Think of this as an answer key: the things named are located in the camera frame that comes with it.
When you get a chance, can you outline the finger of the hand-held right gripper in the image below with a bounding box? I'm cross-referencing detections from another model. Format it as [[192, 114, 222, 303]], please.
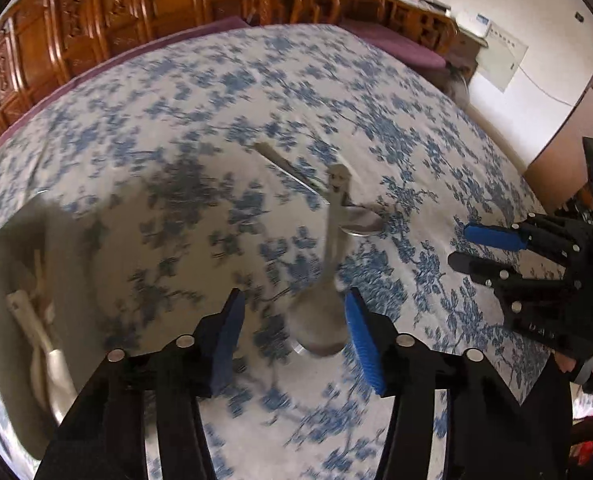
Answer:
[[447, 251, 578, 312], [463, 214, 583, 253]]

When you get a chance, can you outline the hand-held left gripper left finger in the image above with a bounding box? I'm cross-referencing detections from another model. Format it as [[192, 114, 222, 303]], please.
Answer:
[[34, 287, 247, 480]]

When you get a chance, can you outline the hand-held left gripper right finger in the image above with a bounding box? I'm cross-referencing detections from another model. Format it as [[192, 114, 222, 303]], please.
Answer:
[[343, 287, 552, 480]]

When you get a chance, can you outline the smiley handle metal spoon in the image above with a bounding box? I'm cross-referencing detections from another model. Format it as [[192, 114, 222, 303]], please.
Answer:
[[287, 164, 353, 358]]

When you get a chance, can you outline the plain metal spoon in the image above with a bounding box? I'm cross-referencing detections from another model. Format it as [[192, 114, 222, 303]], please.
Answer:
[[254, 141, 384, 238]]

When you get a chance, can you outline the light wooden chopstick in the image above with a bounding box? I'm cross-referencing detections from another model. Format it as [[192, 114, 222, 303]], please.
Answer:
[[31, 249, 47, 306]]

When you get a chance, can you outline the white plastic spoon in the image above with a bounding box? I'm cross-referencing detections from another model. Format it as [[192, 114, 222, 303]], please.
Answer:
[[5, 289, 77, 418]]

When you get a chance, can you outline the metal tray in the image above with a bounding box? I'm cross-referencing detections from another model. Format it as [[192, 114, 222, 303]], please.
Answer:
[[0, 191, 150, 478]]

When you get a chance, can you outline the person's dark clothing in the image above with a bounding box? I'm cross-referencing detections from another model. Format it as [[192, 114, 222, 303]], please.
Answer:
[[523, 355, 593, 480]]

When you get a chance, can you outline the white and blue box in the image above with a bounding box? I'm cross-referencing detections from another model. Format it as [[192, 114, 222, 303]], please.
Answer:
[[456, 10, 492, 38]]

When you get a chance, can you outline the wooden side cabinet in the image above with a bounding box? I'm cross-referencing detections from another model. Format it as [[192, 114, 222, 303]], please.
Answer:
[[383, 0, 482, 76]]

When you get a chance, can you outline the blue floral tablecloth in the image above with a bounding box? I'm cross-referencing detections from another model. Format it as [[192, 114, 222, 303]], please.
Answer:
[[0, 22, 552, 480]]

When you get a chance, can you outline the carved wooden chair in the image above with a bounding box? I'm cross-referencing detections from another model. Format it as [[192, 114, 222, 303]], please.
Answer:
[[303, 0, 342, 26], [244, 0, 309, 26]]

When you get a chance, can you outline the white wall panel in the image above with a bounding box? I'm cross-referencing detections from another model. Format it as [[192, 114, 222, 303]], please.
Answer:
[[476, 22, 529, 93]]

